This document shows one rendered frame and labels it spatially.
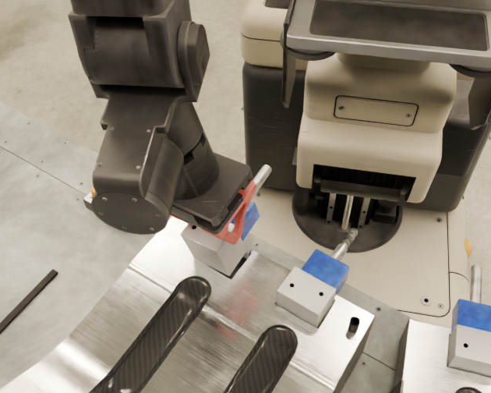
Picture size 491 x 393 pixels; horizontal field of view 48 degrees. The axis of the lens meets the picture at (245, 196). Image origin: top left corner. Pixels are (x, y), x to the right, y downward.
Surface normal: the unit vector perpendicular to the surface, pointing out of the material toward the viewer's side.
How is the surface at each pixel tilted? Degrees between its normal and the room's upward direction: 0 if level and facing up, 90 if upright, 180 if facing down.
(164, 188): 57
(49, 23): 0
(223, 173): 12
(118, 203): 94
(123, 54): 69
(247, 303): 0
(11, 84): 0
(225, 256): 82
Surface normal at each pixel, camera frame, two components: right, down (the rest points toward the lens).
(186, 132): 0.78, 0.38
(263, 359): 0.05, -0.55
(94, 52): -0.18, 0.40
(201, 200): -0.22, -0.58
